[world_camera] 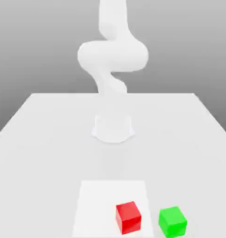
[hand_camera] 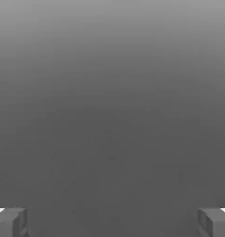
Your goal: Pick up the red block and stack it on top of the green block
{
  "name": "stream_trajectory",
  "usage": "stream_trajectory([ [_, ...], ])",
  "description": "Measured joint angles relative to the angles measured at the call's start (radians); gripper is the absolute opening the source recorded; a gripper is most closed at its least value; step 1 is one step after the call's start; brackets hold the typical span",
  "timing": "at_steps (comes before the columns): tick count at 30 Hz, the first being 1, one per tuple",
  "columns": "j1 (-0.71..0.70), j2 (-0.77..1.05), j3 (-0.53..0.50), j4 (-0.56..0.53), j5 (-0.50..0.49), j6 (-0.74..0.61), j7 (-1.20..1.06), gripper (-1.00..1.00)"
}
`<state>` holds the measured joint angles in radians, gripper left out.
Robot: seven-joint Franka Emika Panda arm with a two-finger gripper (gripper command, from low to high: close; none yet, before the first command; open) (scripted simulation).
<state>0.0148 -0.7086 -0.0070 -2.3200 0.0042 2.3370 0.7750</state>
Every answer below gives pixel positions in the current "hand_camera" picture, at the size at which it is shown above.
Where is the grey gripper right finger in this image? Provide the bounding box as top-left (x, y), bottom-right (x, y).
top-left (196, 207), bottom-right (225, 237)

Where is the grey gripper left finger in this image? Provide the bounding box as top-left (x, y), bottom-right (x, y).
top-left (0, 207), bottom-right (30, 237)

